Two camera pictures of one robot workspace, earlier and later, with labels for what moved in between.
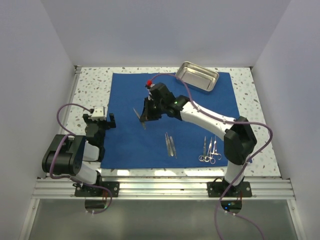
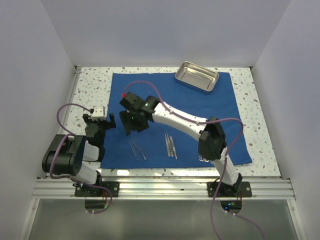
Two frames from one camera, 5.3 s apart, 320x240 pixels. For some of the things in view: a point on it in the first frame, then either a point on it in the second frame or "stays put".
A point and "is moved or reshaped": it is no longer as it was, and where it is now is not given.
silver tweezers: x=142 y=122 is moved or reshaped
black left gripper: x=108 y=124 stays put
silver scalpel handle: x=169 y=147 stays put
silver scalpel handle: x=173 y=147 stays put
